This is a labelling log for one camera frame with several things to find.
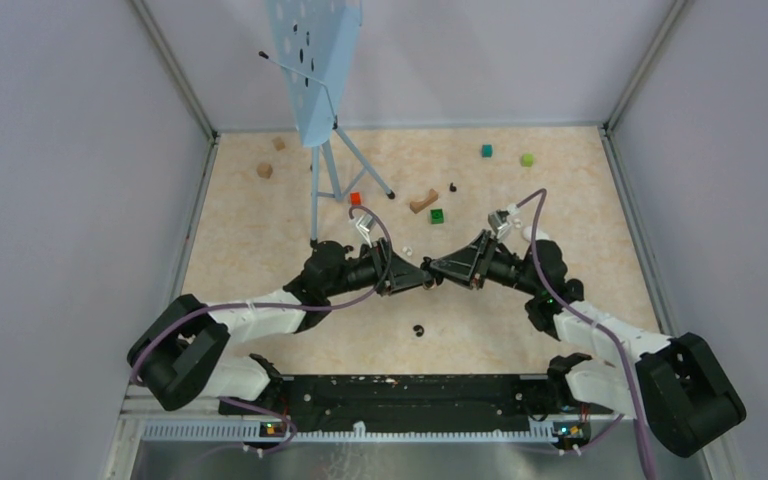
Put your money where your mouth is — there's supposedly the small wooden cube far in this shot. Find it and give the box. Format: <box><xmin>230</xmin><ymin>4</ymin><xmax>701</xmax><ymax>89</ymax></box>
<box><xmin>272</xmin><ymin>137</ymin><xmax>286</xmax><ymax>151</ymax></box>

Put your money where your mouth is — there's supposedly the aluminium rail frame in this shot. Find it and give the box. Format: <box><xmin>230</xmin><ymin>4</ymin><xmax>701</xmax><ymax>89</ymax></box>
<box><xmin>102</xmin><ymin>374</ymin><xmax>743</xmax><ymax>480</ymax></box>

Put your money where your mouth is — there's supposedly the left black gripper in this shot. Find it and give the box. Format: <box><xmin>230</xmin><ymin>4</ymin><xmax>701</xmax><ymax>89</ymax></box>
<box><xmin>325</xmin><ymin>237</ymin><xmax>431</xmax><ymax>298</ymax></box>

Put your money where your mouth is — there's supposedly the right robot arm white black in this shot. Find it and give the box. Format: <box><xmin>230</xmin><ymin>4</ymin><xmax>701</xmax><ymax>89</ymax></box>
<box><xmin>423</xmin><ymin>231</ymin><xmax>747</xmax><ymax>458</ymax></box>

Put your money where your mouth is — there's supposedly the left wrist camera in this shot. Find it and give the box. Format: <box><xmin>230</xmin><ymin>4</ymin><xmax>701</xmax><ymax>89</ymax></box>
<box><xmin>352</xmin><ymin>214</ymin><xmax>376</xmax><ymax>246</ymax></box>

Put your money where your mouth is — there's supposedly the green lego brick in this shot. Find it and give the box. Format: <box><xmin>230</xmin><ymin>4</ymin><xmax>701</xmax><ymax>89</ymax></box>
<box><xmin>429</xmin><ymin>209</ymin><xmax>445</xmax><ymax>225</ymax></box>

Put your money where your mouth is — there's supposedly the white charging case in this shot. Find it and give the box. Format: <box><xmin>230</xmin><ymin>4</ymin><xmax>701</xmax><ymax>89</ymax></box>
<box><xmin>521</xmin><ymin>225</ymin><xmax>551</xmax><ymax>242</ymax></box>

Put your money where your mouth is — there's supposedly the black earbud charging case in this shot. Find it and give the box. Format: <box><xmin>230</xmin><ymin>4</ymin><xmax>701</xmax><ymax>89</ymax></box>
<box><xmin>420</xmin><ymin>257</ymin><xmax>438</xmax><ymax>290</ymax></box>

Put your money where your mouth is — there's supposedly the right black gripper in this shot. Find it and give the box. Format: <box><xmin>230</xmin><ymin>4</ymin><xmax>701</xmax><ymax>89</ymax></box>
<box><xmin>431</xmin><ymin>229</ymin><xmax>540</xmax><ymax>296</ymax></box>

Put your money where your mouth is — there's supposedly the wooden cube near stand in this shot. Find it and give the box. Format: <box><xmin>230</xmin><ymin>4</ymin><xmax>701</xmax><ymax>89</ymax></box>
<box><xmin>256</xmin><ymin>162</ymin><xmax>273</xmax><ymax>179</ymax></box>

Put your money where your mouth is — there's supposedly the light blue music stand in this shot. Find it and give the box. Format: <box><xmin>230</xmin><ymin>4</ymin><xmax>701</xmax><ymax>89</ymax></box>
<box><xmin>258</xmin><ymin>1</ymin><xmax>395</xmax><ymax>246</ymax></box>

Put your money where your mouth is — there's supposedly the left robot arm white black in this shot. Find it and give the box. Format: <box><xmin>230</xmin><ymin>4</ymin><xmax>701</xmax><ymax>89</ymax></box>
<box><xmin>126</xmin><ymin>238</ymin><xmax>434</xmax><ymax>414</ymax></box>

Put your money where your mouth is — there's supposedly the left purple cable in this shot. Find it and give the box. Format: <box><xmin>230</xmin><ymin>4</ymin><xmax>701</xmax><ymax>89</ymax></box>
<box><xmin>128</xmin><ymin>205</ymin><xmax>395</xmax><ymax>458</ymax></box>

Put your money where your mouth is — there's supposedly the lime green cube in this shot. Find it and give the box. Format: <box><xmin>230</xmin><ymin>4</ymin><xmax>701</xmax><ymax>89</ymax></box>
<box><xmin>521</xmin><ymin>153</ymin><xmax>535</xmax><ymax>167</ymax></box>

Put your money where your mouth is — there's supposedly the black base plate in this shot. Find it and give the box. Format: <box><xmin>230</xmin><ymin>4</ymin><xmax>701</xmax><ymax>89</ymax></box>
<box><xmin>253</xmin><ymin>374</ymin><xmax>583</xmax><ymax>433</ymax></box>

